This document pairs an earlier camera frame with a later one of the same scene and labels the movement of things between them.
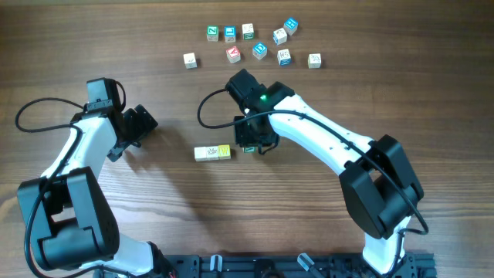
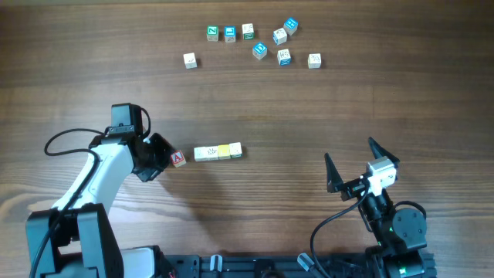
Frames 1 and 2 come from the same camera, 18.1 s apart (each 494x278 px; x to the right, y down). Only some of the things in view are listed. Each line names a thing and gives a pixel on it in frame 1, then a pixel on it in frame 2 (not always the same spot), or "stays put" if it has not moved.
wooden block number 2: [279, 36] stays put
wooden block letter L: [314, 61] stays put
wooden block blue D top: [259, 50] stays put
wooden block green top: [212, 32] stays put
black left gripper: [143, 123] -> [166, 152]
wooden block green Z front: [248, 31] stays put
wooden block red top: [234, 55] -> [178, 158]
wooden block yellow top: [224, 151] stays put
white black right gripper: [245, 140] -> [335, 183]
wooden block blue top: [230, 33] stays put
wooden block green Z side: [251, 149] -> [235, 150]
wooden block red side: [189, 61] stays put
